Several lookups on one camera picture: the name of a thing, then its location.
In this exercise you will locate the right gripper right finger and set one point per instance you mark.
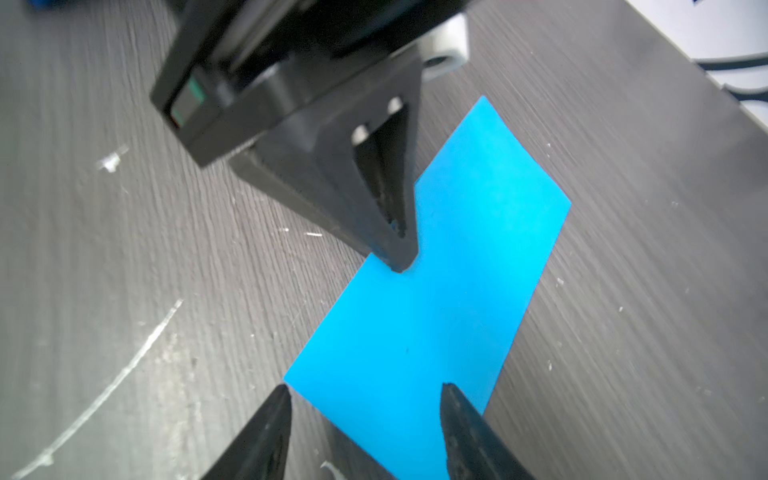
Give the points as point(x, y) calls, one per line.
point(473, 450)

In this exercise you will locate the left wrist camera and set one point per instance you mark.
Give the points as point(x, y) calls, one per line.
point(445, 48)

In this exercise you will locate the blue square paper sheet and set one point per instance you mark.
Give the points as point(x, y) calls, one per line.
point(488, 218)

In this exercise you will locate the blue round cloth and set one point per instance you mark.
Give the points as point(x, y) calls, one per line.
point(44, 4)

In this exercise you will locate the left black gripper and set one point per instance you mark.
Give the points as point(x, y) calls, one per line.
point(346, 161)

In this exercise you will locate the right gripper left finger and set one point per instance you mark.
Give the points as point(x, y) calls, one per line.
point(260, 449)

